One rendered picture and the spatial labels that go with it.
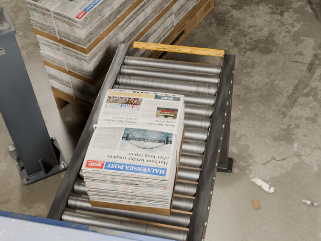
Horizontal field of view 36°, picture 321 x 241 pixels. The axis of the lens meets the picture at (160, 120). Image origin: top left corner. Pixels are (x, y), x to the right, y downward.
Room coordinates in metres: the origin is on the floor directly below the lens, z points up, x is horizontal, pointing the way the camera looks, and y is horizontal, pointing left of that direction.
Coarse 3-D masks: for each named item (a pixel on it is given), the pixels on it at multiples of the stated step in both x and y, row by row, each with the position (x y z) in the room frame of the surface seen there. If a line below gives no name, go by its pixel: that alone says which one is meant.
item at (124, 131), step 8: (104, 120) 1.17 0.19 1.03; (112, 120) 1.17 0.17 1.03; (96, 128) 1.14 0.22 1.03; (104, 128) 1.14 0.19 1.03; (112, 128) 1.14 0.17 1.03; (120, 128) 1.13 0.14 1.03; (128, 128) 1.13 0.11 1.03; (136, 128) 1.12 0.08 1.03; (160, 128) 1.11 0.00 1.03; (168, 128) 1.11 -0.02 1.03; (176, 128) 1.11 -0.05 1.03; (144, 136) 1.09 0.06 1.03; (152, 136) 1.08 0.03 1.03; (160, 136) 1.08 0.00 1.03; (168, 136) 1.08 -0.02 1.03; (176, 144) 1.08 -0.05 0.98; (176, 152) 1.09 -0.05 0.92; (176, 160) 1.10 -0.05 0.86; (176, 168) 1.08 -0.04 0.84
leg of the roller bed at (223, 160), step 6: (228, 108) 1.67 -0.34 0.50; (228, 114) 1.67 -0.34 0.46; (228, 120) 1.67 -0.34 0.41; (228, 126) 1.67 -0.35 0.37; (228, 132) 1.67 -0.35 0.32; (228, 138) 1.67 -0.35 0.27; (222, 144) 1.67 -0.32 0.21; (228, 144) 1.68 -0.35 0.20; (222, 150) 1.67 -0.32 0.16; (228, 150) 1.71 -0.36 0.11; (222, 156) 1.67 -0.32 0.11; (222, 162) 1.67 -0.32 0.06
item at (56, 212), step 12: (120, 48) 1.83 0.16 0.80; (120, 60) 1.75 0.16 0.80; (108, 72) 1.67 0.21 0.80; (108, 84) 1.60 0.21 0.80; (96, 108) 1.46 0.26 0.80; (96, 120) 1.39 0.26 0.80; (84, 132) 1.33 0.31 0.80; (84, 144) 1.26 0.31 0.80; (72, 156) 1.21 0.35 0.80; (84, 156) 1.20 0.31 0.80; (72, 168) 1.15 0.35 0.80; (72, 180) 1.10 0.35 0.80; (60, 192) 1.05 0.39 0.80; (72, 192) 1.05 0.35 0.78; (60, 204) 1.00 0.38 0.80; (48, 216) 0.95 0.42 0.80; (60, 216) 0.95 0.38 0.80
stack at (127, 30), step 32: (32, 0) 2.24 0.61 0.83; (64, 0) 2.22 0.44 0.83; (96, 0) 2.20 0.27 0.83; (128, 0) 2.37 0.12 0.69; (160, 0) 2.62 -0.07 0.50; (192, 0) 2.94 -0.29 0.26; (64, 32) 2.11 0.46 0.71; (96, 32) 2.13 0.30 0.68; (128, 32) 2.34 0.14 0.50; (160, 32) 2.60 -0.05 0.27; (64, 64) 2.16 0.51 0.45; (96, 64) 2.08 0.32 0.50; (96, 96) 2.05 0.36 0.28
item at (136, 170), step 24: (96, 144) 1.06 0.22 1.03; (120, 144) 1.06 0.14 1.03; (144, 144) 1.05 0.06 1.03; (168, 144) 1.04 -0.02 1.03; (96, 168) 0.97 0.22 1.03; (120, 168) 0.96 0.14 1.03; (144, 168) 0.95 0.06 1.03; (168, 168) 0.94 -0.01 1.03; (96, 192) 0.97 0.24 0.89; (120, 192) 0.95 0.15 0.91; (144, 192) 0.93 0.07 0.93; (168, 192) 0.92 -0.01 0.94
